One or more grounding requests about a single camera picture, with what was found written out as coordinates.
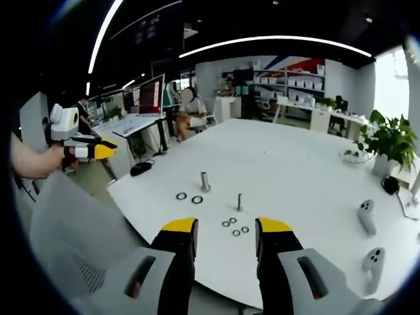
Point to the long white desk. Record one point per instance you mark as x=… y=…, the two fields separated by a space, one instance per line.
x=321 y=113

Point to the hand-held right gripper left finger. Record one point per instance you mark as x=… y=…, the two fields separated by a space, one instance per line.
x=149 y=272

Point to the green potted plant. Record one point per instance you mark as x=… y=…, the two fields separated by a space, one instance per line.
x=390 y=138

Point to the curved ceiling light strip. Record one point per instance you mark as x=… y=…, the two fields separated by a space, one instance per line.
x=98 y=39
x=275 y=40

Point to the grey mesh office chair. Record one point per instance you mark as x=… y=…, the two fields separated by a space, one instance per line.
x=75 y=229

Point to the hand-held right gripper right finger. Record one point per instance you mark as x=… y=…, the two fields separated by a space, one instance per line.
x=311 y=272

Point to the computer monitor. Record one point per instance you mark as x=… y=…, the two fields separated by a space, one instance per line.
x=151 y=95

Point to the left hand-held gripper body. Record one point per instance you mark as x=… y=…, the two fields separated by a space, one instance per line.
x=64 y=123

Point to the small metal washer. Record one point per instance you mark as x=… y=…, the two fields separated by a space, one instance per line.
x=241 y=229
x=223 y=223
x=230 y=220
x=233 y=233

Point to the grey handheld controller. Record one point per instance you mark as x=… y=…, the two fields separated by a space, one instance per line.
x=374 y=265
x=368 y=218

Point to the white storage shelving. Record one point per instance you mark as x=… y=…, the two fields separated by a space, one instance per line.
x=288 y=82

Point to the thick metal threaded stud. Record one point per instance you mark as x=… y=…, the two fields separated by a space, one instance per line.
x=205 y=181

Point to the black office chair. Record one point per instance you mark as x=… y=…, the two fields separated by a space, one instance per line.
x=339 y=111

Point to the large metal washer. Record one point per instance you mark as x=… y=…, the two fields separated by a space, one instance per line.
x=177 y=196
x=193 y=199

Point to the black pouch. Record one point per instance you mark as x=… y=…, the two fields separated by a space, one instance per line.
x=139 y=169

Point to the white standing desk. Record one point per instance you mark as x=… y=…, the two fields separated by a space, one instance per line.
x=138 y=123

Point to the thin metal threaded stud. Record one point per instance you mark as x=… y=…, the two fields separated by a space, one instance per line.
x=239 y=202

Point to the white cabinet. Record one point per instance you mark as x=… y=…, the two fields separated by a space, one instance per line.
x=226 y=107

